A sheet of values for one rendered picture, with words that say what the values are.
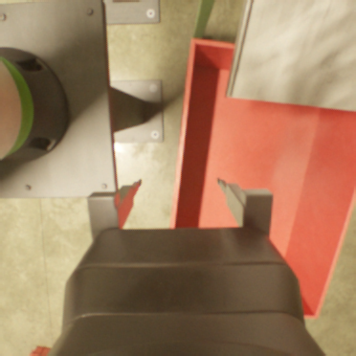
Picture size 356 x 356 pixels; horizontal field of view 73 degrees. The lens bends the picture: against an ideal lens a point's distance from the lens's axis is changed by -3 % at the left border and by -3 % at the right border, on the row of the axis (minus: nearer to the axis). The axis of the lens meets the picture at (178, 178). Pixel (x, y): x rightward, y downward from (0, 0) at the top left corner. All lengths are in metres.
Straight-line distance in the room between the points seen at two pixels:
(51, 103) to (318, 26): 0.38
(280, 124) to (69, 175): 0.59
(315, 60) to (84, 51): 0.34
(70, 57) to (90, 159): 0.13
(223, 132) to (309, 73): 0.33
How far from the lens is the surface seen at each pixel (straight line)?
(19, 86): 0.30
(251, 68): 0.43
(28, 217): 1.61
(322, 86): 0.49
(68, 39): 0.38
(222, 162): 0.74
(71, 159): 0.37
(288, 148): 0.79
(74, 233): 1.53
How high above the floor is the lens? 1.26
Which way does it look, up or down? 76 degrees down
